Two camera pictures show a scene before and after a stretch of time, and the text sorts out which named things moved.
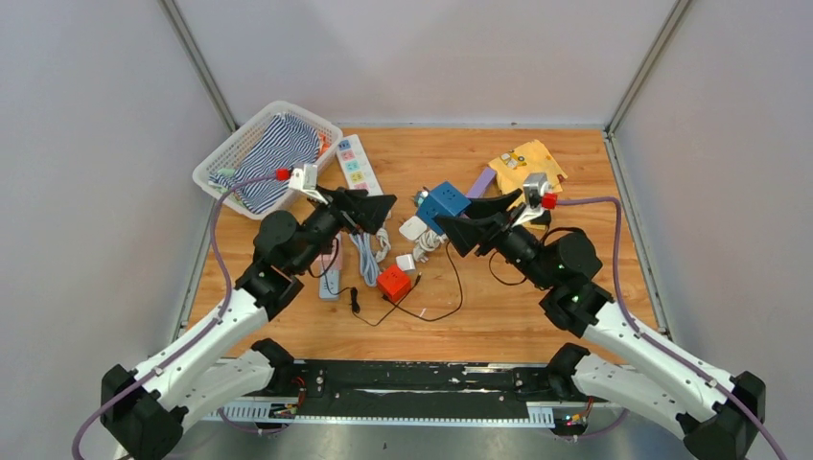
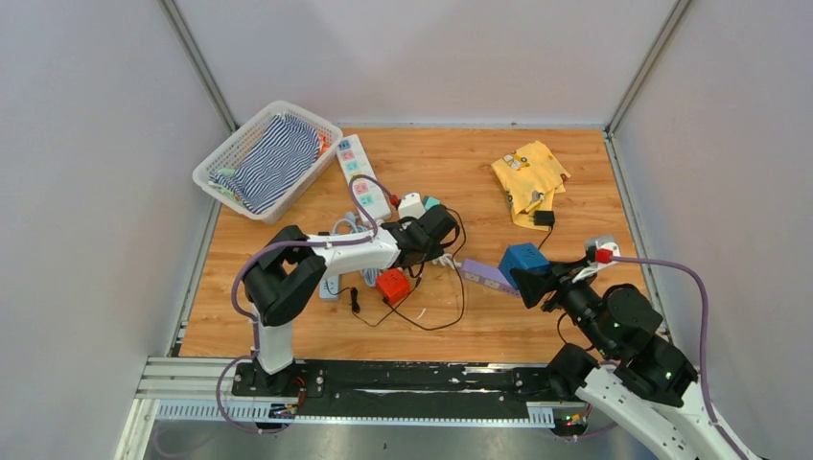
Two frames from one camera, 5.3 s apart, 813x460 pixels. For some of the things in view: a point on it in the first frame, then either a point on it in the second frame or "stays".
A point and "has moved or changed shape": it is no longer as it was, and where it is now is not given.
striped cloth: x=288 y=144 stays
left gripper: x=353 y=208 → x=434 y=250
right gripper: x=489 y=231 → x=534 y=282
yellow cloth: x=512 y=167 stays
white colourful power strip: x=357 y=170 stays
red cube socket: x=393 y=283 stays
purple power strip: x=481 y=182 → x=487 y=275
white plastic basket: x=251 y=172 stays
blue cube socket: x=444 y=200 has moved or changed shape
